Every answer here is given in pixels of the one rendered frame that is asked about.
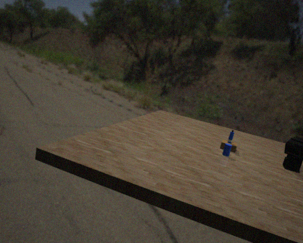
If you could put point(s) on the tan square block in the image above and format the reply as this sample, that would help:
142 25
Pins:
233 148

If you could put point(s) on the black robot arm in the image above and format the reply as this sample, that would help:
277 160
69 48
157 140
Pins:
294 149

